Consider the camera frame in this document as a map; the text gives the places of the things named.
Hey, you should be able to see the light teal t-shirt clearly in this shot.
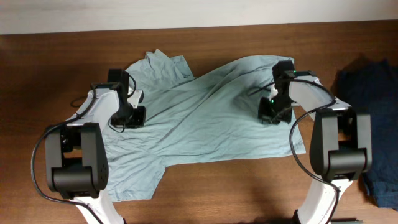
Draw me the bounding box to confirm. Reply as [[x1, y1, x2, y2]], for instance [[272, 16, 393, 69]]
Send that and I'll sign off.
[[103, 50, 305, 202]]

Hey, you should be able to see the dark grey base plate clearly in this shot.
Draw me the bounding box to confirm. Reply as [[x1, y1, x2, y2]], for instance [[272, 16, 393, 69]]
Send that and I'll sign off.
[[330, 220, 364, 224]]

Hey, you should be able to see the dark blue folded garment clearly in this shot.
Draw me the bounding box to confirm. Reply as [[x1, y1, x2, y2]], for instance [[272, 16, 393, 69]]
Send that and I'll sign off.
[[337, 59, 397, 210]]

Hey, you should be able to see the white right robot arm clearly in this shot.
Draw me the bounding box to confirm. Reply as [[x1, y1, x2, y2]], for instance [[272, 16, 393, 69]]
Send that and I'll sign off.
[[259, 68, 372, 224]]

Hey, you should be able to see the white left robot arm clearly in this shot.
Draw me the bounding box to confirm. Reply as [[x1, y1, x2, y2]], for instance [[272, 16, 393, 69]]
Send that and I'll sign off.
[[44, 82, 146, 223]]

